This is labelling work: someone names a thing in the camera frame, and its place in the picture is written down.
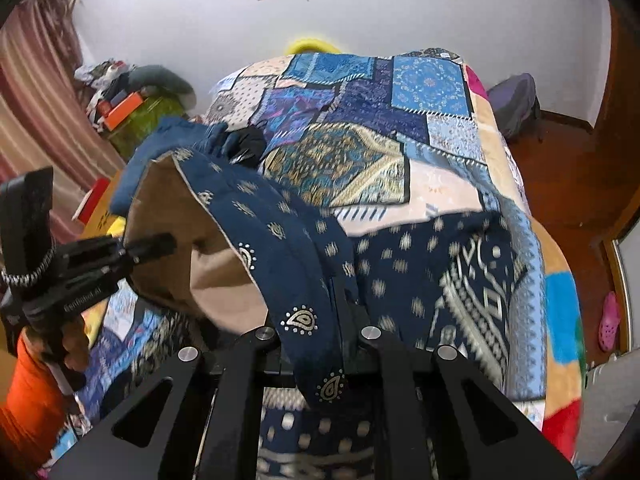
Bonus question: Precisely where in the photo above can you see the striped red curtain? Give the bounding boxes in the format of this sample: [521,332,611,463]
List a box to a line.
[1,0,124,243]

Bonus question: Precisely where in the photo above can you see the orange sleeve left forearm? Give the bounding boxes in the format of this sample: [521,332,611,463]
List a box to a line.
[1,336,66,479]

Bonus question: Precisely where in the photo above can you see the pink slipper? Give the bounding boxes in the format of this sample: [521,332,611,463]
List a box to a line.
[598,292,620,352]

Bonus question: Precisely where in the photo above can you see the navy patterned hooded jacket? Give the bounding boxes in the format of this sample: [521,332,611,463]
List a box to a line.
[126,148,523,479]

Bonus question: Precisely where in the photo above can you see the white suitcase with stickers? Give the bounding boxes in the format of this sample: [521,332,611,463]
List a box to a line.
[574,349,640,466]

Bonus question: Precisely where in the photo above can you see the red box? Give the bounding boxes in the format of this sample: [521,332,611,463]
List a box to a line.
[72,178,111,226]

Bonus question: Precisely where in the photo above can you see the black folded garment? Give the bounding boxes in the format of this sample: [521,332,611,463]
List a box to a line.
[226,126,267,169]

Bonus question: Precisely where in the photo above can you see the green covered side table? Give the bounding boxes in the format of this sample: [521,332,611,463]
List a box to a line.
[106,96,186,162]

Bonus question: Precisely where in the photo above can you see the person left hand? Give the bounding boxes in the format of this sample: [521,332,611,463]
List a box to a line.
[21,315,89,373]

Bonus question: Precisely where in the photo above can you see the folded blue jeans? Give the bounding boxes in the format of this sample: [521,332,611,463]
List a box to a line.
[108,115,241,219]

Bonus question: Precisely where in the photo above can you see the orange box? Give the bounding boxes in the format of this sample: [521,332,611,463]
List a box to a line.
[104,92,143,131]

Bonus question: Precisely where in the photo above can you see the blue patchwork quilt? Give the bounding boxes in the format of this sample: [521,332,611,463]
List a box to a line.
[74,48,589,463]

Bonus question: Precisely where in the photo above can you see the grey purple backpack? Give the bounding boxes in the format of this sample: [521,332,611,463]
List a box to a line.
[487,73,541,140]

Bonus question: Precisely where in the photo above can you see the wooden door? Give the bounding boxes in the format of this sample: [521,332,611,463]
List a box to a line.
[589,8,639,260]

